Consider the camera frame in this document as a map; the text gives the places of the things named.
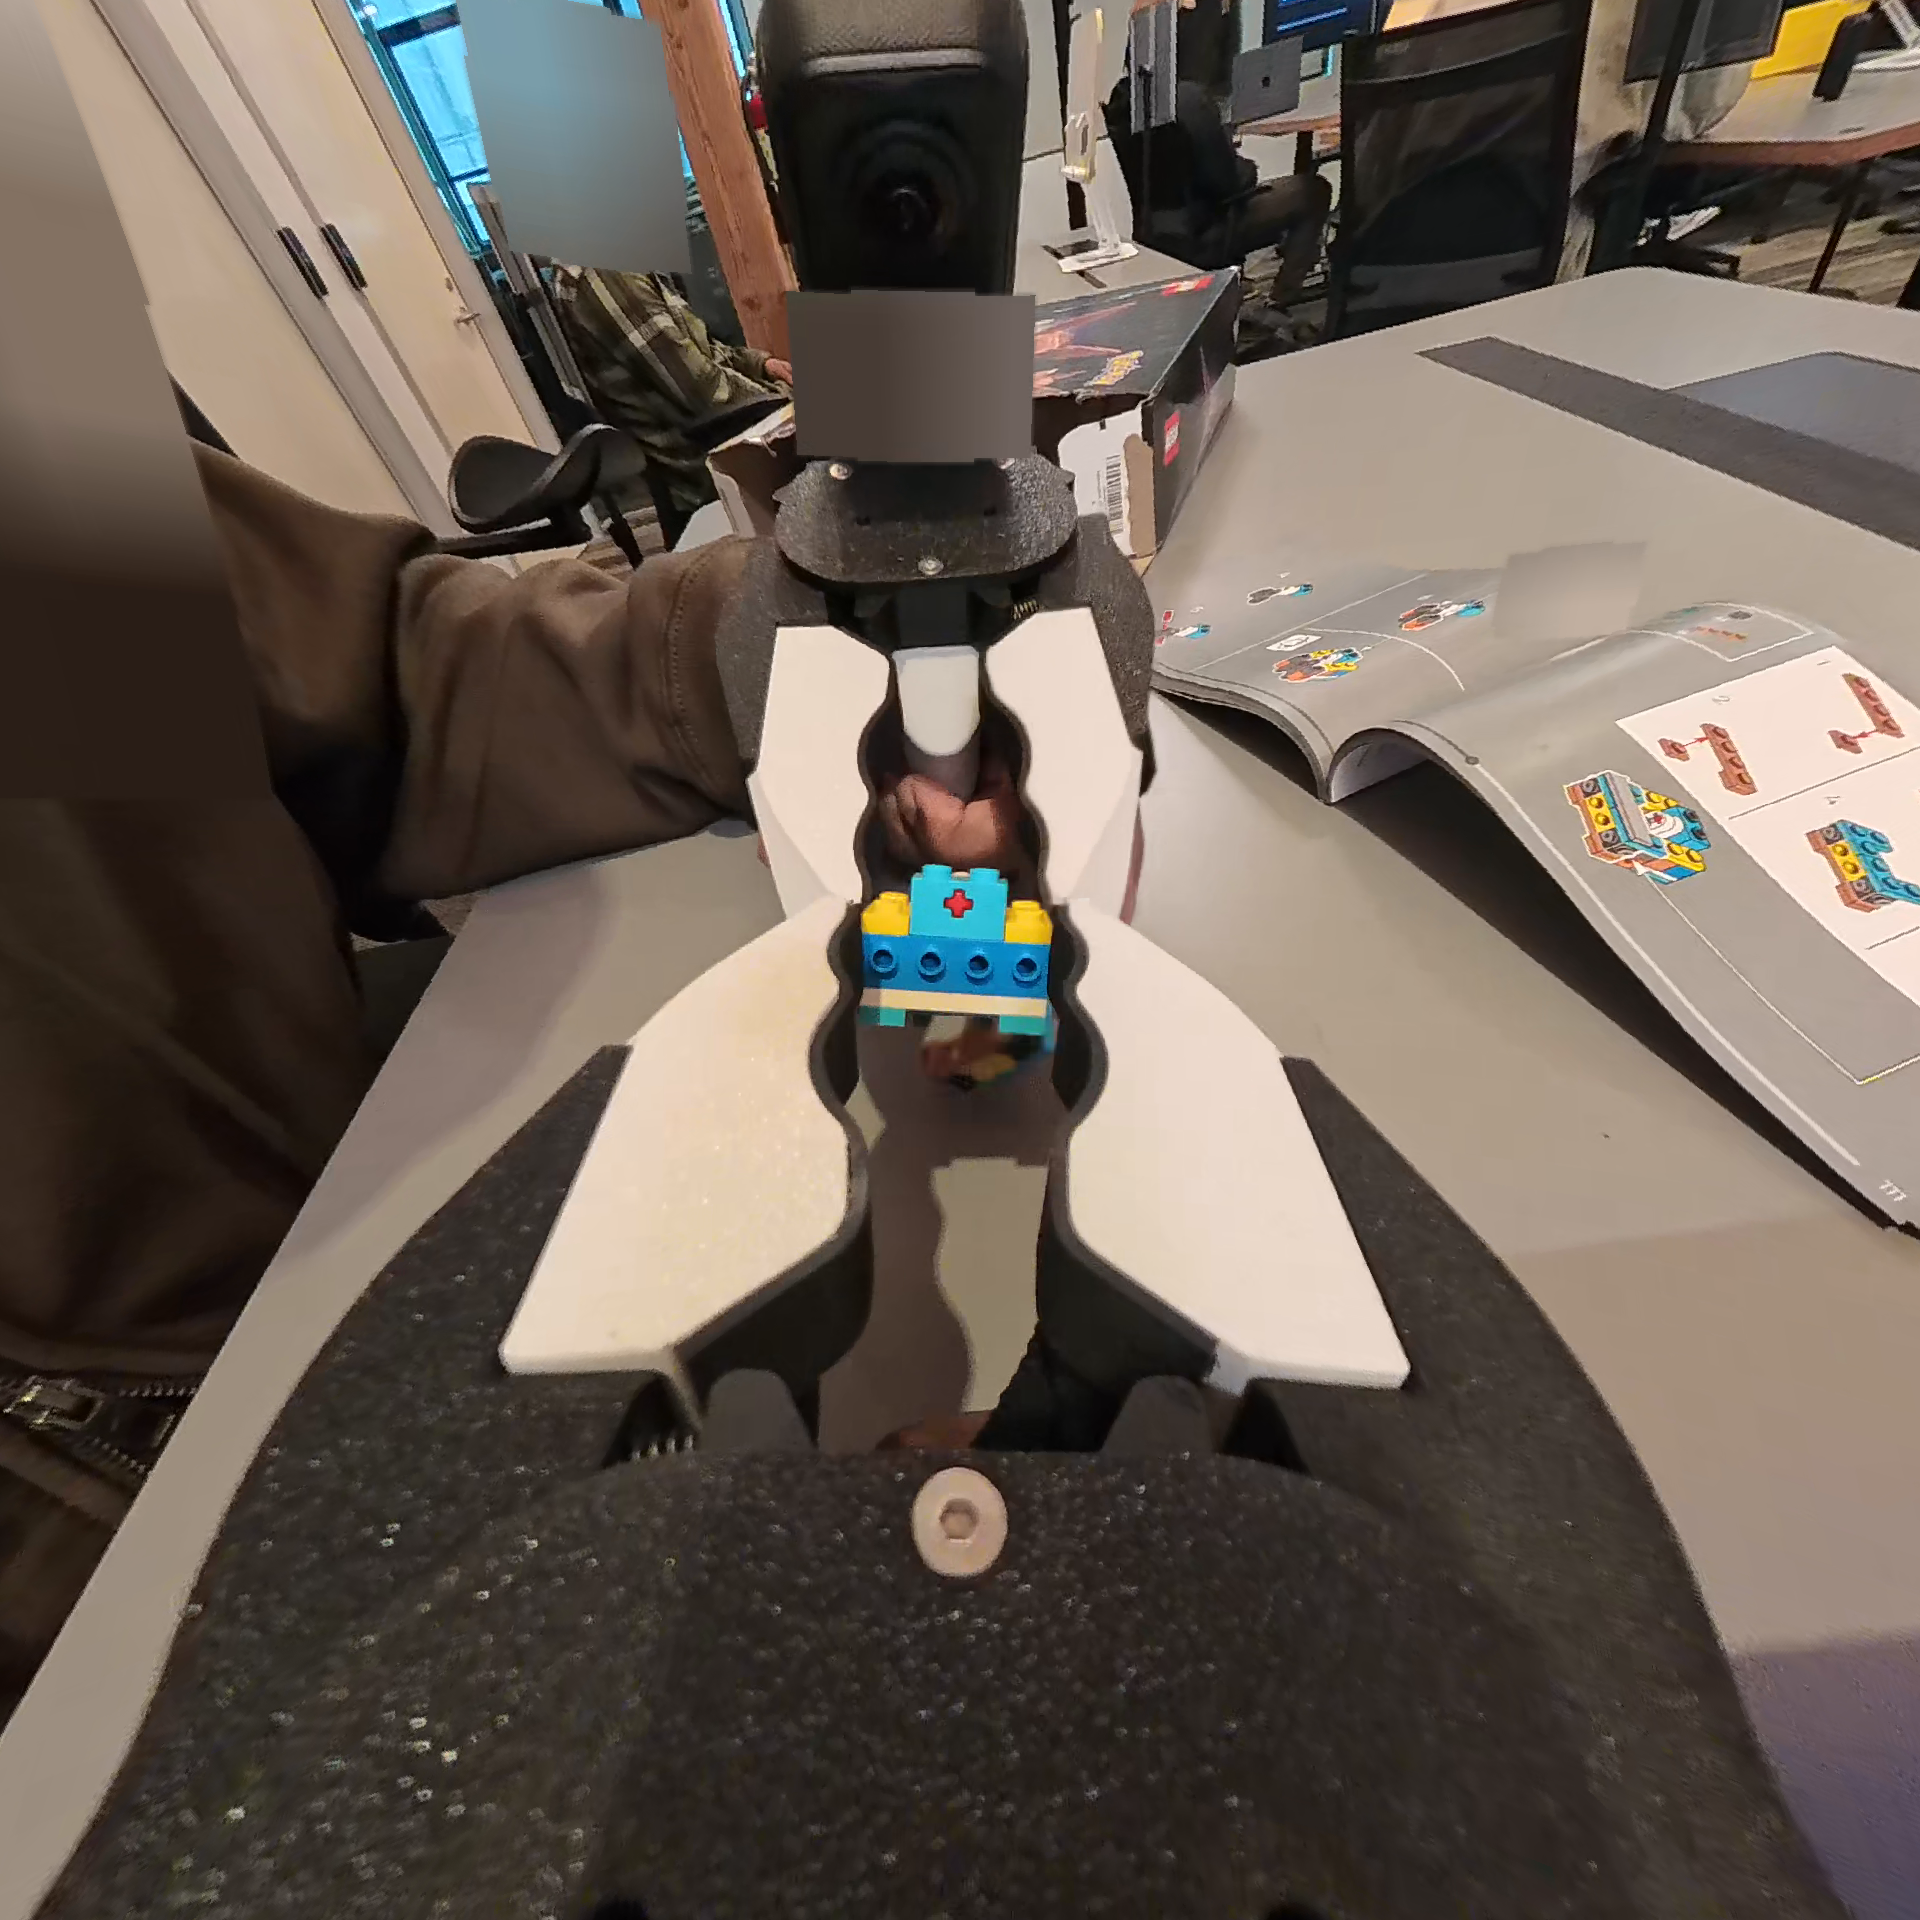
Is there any white cabinet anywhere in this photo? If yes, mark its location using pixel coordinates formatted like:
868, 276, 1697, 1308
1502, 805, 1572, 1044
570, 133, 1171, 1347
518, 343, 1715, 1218
89, 0, 561, 506

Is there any dark toy brick set box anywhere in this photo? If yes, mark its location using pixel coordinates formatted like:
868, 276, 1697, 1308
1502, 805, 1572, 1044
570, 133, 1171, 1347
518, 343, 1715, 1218
1036, 267, 1248, 560

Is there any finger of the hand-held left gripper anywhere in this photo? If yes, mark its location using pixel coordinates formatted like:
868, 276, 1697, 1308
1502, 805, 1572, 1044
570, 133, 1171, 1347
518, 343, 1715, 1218
984, 603, 1155, 921
746, 621, 904, 921

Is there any person's left forearm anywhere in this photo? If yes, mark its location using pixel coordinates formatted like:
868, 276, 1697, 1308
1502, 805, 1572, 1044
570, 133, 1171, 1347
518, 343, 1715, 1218
194, 442, 768, 939

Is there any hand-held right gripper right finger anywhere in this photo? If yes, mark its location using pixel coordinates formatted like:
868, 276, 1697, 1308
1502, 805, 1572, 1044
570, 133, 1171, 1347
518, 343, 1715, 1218
1045, 896, 1413, 1394

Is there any person's left hand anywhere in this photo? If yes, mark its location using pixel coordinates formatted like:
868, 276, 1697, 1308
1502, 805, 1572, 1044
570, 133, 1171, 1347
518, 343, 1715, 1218
874, 772, 1050, 899

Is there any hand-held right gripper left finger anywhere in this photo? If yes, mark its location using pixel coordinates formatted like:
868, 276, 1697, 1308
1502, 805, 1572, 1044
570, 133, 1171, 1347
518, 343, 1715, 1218
498, 896, 876, 1375

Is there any person's brown jacket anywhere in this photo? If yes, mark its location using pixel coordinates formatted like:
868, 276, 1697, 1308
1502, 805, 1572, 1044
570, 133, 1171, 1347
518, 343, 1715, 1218
0, 795, 466, 1697

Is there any wooden pillar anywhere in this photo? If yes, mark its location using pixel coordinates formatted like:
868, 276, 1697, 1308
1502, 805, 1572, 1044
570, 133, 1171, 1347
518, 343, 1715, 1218
645, 0, 797, 365

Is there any white stand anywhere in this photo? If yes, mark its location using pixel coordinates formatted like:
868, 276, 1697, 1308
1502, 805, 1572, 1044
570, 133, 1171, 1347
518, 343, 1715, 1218
1054, 0, 1145, 274

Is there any grey desk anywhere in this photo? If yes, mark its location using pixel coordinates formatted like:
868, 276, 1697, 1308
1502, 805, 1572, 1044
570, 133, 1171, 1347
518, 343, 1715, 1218
0, 267, 1920, 1920

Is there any brown cardboard box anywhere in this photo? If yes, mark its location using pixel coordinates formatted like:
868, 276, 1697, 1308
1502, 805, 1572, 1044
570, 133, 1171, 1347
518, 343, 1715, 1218
705, 403, 800, 544

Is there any black saddle chair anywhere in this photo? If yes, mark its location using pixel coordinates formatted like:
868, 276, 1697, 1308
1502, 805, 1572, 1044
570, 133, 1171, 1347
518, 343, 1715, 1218
449, 423, 650, 567

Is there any blue yellow brick model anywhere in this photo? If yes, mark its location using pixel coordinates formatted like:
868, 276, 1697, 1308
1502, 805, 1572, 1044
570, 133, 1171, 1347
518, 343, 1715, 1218
860, 864, 1059, 995

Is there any black mesh office chair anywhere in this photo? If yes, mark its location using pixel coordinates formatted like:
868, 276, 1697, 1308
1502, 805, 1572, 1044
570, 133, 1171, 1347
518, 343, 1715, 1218
1329, 0, 1596, 343

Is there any grey instruction booklet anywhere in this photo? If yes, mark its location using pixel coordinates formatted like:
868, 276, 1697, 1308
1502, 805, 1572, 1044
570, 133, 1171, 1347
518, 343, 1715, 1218
1152, 562, 1920, 1239

